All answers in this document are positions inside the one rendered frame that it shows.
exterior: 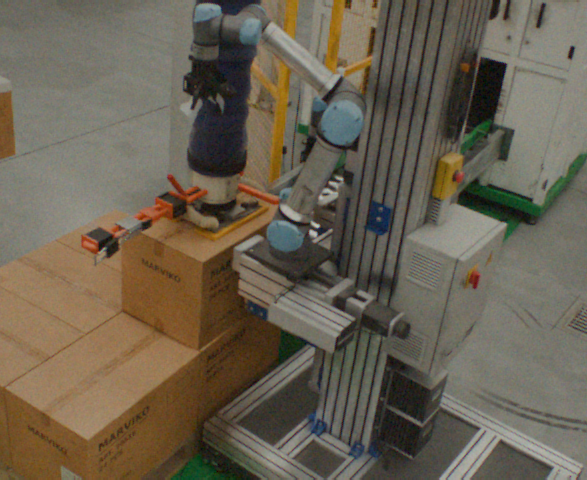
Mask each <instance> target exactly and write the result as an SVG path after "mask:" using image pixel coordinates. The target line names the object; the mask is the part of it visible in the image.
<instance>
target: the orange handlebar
mask: <svg viewBox="0 0 587 480"><path fill-rule="evenodd" d="M197 189H199V188H198V186H194V187H192V188H190V189H188V190H186V191H185V193H186V194H189V193H191V192H193V191H196V190H197ZM237 190H239V191H242V192H244V193H246V194H249V195H251V196H253V197H256V198H258V199H260V200H263V201H265V202H267V203H270V204H272V205H279V198H277V199H276V198H273V197H271V196H269V195H266V194H264V193H262V192H259V191H257V190H254V189H252V188H250V187H247V186H245V185H243V184H240V185H239V188H238V189H237ZM207 194H208V191H207V190H205V189H204V190H202V191H200V192H198V193H196V194H194V195H192V196H190V197H188V198H187V204H189V203H191V202H193V201H195V200H197V199H199V198H201V197H203V196H205V195H207ZM159 210H161V206H160V205H159V204H157V205H155V206H153V207H151V208H150V207H147V208H145V209H143V210H141V211H139V214H137V215H135V216H133V218H135V219H137V220H141V222H144V221H146V220H148V219H150V218H152V224H154V223H156V222H158V221H160V220H161V219H160V218H161V217H163V216H165V215H167V214H169V209H167V208H165V209H163V210H161V211H159ZM107 230H109V231H111V232H113V233H115V232H117V231H119V227H118V226H117V225H114V226H112V227H110V228H108V229H107ZM125 231H126V229H123V230H121V231H119V232H117V233H115V237H116V236H120V235H121V234H122V233H123V232H125ZM83 247H84V248H85V249H86V250H89V251H95V250H96V248H95V246H94V245H93V244H90V243H88V242H87V241H84V242H83Z"/></svg>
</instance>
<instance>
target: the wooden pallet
mask: <svg viewBox="0 0 587 480"><path fill-rule="evenodd" d="M277 365H278V357H277V358H276V359H275V360H274V361H273V362H272V363H271V364H270V365H269V366H267V367H266V368H265V369H264V370H263V371H262V372H261V373H260V374H258V375H257V376H256V377H255V378H254V379H253V380H252V381H251V382H249V383H248V384H247V385H246V386H245V387H244V388H243V389H242V390H241V391H239V392H238V393H237V394H236V395H235V396H234V397H233V398H232V399H230V400H229V401H228V402H227V403H226V404H225V405H224V406H223V407H221V408H220V409H219V410H218V411H217V412H216V413H215V414H214V415H216V414H217V413H219V412H220V411H221V410H222V409H224V408H225V407H226V406H228V405H229V404H230V403H232V402H233V401H234V400H236V399H237V398H238V397H240V396H241V395H242V394H243V393H245V392H246V391H247V390H249V389H250V388H251V387H253V386H254V385H255V384H257V383H258V382H259V381H260V380H262V379H263V378H264V377H266V376H267V375H268V374H270V373H271V372H272V371H274V370H275V369H276V368H277ZM214 415H213V416H214ZM213 416H211V417H210V418H209V419H211V418H212V417H213ZM209 419H208V420H209ZM208 420H206V421H208ZM202 436H203V423H202V424H201V425H200V426H199V427H198V428H196V430H195V431H193V432H192V433H191V434H190V435H189V436H188V437H187V438H186V439H185V440H183V441H182V442H181V443H180V444H179V445H178V446H177V447H176V448H174V449H173V450H172V451H171V452H170V453H169V454H168V455H167V456H165V457H164V458H163V459H162V460H161V461H160V462H159V463H158V464H156V465H155V466H154V467H153V468H152V469H151V470H150V471H148V472H146V473H145V474H144V475H143V476H142V477H141V478H140V479H139V480H169V479H170V478H171V477H172V476H173V475H174V474H176V473H177V472H178V471H179V470H180V469H181V468H182V467H183V466H184V465H185V464H186V463H187V462H188V461H189V460H191V459H192V458H193V457H194V456H195V455H196V454H197V453H198V452H199V451H200V450H201V449H202V448H203V447H204V444H205V441H204V440H203V439H202ZM0 480H29V479H27V478H26V477H24V476H23V475H21V474H20V473H18V472H17V471H15V470H14V469H13V468H11V467H10V466H8V465H7V464H5V463H4V462H2V461H1V460H0Z"/></svg>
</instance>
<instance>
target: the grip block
mask: <svg viewBox="0 0 587 480"><path fill-rule="evenodd" d="M157 204H159V205H160V206H161V210H163V209H165V208H167V209H169V214H167V215H165V216H164V217H166V218H168V219H170V220H172V219H176V218H178V217H180V216H181V215H183V214H185V213H187V198H186V197H184V196H181V195H179V194H177V193H175V192H173V191H169V192H166V193H163V194H161V195H159V196H157V197H155V205H157ZM161 210H159V211H161Z"/></svg>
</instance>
